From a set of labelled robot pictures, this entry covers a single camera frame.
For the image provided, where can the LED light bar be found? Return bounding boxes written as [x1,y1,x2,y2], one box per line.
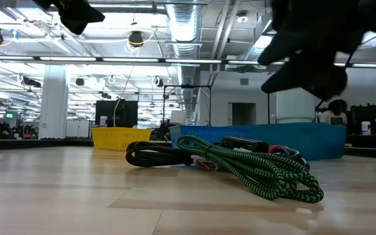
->
[0,54,376,69]

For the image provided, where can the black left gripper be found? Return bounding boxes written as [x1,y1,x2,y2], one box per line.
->
[32,0,106,36]

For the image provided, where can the thin black stand frame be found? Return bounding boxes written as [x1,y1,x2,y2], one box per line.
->
[163,84,213,127]

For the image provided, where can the white cabinet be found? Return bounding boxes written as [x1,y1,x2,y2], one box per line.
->
[65,119,91,138]

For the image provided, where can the white box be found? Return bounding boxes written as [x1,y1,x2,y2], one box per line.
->
[170,110,187,126]

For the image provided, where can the yellow plastic basket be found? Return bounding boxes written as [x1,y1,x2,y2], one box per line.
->
[91,127,153,151]

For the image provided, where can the black cable with red tie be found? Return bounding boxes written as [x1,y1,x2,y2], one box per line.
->
[268,144,311,172]

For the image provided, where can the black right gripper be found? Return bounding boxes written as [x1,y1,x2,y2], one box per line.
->
[258,0,376,101]

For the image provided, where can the black equipment cabinets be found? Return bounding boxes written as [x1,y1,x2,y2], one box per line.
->
[349,103,376,136]

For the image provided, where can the white building column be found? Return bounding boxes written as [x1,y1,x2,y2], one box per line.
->
[39,64,70,140]

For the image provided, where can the person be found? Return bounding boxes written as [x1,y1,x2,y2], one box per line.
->
[318,99,349,127]

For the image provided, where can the large teal plastic bin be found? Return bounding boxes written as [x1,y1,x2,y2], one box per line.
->
[248,122,348,161]

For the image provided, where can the pale blue tumbler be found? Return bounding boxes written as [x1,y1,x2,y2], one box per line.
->
[275,87,316,124]

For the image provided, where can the green braided cable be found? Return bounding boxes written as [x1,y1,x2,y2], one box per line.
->
[176,135,325,204]

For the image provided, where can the small blue plastic basket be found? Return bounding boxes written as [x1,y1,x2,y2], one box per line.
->
[169,125,251,148]

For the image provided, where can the black wall charger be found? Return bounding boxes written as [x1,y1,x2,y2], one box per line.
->
[222,136,270,153]

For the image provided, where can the black monitor screen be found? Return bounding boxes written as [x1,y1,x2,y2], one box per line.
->
[95,100,139,128]

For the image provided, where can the silver spiral air duct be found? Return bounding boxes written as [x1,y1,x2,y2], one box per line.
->
[165,0,202,125]
[243,34,274,62]

